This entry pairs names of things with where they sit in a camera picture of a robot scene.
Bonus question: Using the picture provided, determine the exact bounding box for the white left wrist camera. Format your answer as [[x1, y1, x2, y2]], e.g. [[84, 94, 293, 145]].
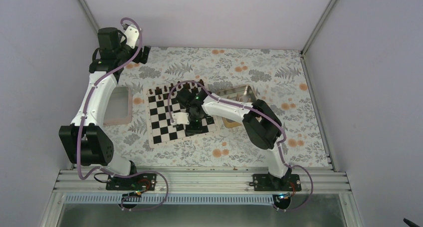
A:
[[122, 24, 141, 49]]

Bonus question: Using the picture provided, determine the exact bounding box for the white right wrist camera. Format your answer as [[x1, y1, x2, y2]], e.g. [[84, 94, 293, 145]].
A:
[[171, 112, 190, 125]]

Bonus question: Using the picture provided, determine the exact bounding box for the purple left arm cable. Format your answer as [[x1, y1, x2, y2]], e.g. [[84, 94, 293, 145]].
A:
[[76, 17, 169, 212]]

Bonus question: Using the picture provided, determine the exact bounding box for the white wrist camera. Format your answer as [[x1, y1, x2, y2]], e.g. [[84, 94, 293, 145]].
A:
[[171, 112, 190, 125], [122, 24, 141, 49]]

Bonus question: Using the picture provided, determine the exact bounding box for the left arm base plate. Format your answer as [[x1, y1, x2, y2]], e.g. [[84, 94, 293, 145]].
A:
[[105, 173, 157, 192]]

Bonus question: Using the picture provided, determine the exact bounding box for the aluminium rail frame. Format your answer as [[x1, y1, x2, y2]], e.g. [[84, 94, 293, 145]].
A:
[[53, 167, 352, 194]]

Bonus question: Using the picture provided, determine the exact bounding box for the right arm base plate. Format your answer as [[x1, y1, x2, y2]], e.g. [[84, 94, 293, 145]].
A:
[[249, 174, 302, 192]]

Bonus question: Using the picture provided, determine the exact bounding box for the pink tin lid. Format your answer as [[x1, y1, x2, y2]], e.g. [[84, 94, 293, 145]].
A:
[[103, 86, 133, 126]]

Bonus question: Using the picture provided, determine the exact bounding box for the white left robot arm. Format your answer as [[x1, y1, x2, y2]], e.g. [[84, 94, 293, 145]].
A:
[[58, 25, 148, 190]]

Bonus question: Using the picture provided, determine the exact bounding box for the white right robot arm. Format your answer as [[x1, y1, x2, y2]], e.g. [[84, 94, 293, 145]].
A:
[[171, 89, 292, 191]]

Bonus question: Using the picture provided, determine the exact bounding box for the floral patterned table mat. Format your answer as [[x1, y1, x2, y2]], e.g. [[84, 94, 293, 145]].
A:
[[104, 47, 329, 168]]

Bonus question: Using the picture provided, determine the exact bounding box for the black white chessboard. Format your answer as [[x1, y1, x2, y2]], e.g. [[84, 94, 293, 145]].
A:
[[143, 83, 221, 148]]

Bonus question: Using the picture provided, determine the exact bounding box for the gold metal tin tray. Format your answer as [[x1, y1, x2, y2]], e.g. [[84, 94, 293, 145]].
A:
[[216, 85, 257, 129]]

